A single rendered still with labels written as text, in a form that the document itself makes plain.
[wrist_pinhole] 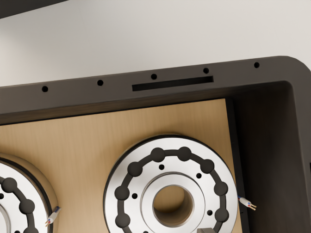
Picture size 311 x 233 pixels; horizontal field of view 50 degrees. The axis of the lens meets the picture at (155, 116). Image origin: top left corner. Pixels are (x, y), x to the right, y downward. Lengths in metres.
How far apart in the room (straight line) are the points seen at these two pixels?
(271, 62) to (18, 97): 0.14
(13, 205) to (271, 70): 0.20
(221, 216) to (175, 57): 0.22
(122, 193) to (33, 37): 0.25
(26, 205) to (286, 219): 0.18
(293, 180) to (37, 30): 0.33
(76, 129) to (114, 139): 0.03
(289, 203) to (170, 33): 0.27
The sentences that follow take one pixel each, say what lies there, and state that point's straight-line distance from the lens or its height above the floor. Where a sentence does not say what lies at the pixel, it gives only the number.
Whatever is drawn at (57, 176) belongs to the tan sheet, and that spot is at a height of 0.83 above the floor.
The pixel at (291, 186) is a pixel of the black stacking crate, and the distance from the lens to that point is 0.22.
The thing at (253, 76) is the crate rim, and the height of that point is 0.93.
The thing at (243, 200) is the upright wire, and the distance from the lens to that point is 0.26.
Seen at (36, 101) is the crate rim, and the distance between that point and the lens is 0.19.
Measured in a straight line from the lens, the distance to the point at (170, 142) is 0.25.
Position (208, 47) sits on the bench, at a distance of 0.43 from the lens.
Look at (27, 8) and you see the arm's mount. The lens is 0.44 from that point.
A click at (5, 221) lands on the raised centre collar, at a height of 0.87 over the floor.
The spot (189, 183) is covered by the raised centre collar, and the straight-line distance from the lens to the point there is 0.25.
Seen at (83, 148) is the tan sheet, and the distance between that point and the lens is 0.28.
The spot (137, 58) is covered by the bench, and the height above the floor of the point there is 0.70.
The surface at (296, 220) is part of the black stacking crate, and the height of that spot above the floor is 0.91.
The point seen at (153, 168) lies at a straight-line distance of 0.25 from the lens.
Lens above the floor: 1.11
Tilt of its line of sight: 85 degrees down
